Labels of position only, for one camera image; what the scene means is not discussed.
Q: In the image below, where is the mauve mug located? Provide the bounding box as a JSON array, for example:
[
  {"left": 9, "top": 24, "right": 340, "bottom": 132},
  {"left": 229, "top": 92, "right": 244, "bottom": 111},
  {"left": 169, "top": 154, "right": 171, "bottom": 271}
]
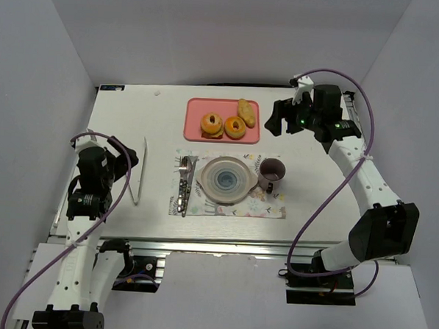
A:
[{"left": 258, "top": 158, "right": 286, "bottom": 194}]

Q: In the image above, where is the orange glazed donut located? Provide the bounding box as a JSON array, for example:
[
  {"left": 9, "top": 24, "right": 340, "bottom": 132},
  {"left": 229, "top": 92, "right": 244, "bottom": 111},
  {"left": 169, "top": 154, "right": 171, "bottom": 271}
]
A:
[{"left": 224, "top": 116, "right": 246, "bottom": 140}]

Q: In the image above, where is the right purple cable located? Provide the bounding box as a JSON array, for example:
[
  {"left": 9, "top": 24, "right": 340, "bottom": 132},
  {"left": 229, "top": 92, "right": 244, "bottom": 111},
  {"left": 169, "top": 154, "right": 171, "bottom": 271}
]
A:
[{"left": 277, "top": 67, "right": 390, "bottom": 299}]

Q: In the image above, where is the pink tray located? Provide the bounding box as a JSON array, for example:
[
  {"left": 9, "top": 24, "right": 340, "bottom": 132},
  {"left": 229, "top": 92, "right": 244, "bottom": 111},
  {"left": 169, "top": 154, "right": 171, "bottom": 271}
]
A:
[{"left": 183, "top": 98, "right": 260, "bottom": 145}]

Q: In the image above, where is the brown toast bread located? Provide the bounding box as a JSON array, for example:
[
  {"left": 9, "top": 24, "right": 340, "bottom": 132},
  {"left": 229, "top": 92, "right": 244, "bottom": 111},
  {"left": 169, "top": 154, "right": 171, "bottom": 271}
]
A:
[{"left": 202, "top": 130, "right": 224, "bottom": 139}]

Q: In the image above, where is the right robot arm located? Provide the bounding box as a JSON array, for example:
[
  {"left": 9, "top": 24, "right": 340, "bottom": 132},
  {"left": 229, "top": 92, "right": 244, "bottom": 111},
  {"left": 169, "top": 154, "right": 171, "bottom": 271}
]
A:
[{"left": 265, "top": 76, "right": 420, "bottom": 278}]

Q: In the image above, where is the metal knife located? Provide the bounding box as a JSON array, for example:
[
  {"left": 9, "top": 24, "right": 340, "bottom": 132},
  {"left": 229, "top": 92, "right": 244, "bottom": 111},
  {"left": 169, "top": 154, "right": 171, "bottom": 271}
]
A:
[{"left": 181, "top": 155, "right": 198, "bottom": 217}]

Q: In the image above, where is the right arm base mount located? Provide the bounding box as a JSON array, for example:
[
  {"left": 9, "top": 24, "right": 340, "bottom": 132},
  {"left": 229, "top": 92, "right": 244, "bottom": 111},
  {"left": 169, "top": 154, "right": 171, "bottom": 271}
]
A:
[{"left": 278, "top": 267, "right": 356, "bottom": 306}]

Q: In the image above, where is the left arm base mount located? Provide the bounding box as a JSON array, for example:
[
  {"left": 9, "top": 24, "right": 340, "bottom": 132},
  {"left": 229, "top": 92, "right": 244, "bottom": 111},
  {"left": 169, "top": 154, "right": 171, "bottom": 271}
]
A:
[{"left": 99, "top": 238, "right": 159, "bottom": 293}]

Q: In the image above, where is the floral placemat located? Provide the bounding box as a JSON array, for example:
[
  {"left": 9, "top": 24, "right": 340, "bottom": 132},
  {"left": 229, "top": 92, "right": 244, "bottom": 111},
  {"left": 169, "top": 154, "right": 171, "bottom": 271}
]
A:
[{"left": 168, "top": 149, "right": 286, "bottom": 219}]

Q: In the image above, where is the sugared donut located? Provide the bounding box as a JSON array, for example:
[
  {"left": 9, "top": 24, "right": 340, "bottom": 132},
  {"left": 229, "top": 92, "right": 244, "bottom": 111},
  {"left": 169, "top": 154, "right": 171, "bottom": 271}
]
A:
[{"left": 200, "top": 113, "right": 223, "bottom": 135}]

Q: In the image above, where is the metal fork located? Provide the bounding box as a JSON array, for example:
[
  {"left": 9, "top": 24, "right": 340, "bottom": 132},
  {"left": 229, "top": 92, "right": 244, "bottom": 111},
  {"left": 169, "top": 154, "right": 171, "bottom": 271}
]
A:
[{"left": 176, "top": 173, "right": 187, "bottom": 213}]

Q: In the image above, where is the oblong bread roll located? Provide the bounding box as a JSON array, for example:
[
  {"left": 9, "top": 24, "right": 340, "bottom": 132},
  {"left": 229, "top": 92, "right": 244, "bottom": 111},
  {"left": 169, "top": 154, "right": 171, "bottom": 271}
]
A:
[{"left": 237, "top": 99, "right": 257, "bottom": 129}]

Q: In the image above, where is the ceramic plate with blue rings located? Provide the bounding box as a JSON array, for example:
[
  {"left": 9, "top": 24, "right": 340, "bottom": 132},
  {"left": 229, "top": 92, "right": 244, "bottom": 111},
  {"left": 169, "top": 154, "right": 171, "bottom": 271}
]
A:
[{"left": 196, "top": 156, "right": 258, "bottom": 205}]

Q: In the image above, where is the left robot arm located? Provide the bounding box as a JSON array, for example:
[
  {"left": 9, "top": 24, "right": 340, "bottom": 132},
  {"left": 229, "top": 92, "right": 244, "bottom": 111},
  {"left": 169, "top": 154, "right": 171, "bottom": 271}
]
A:
[{"left": 32, "top": 132, "right": 139, "bottom": 329}]

